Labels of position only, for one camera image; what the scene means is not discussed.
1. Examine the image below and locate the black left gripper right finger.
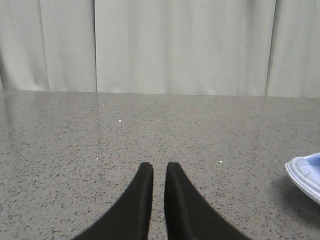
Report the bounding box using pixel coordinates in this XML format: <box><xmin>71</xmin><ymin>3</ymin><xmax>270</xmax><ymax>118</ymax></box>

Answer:
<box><xmin>164</xmin><ymin>162</ymin><xmax>248</xmax><ymax>240</ymax></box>

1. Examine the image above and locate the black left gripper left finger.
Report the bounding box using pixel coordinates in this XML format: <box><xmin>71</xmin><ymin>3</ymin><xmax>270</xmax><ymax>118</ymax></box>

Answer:
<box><xmin>74</xmin><ymin>162</ymin><xmax>153</xmax><ymax>240</ymax></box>

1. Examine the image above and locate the light blue slipper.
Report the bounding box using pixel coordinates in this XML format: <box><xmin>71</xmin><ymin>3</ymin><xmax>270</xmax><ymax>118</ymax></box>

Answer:
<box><xmin>285</xmin><ymin>152</ymin><xmax>320</xmax><ymax>204</ymax></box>

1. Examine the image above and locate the pale grey-green curtain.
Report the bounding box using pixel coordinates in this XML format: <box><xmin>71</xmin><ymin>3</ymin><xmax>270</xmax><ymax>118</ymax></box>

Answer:
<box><xmin>0</xmin><ymin>0</ymin><xmax>320</xmax><ymax>98</ymax></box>

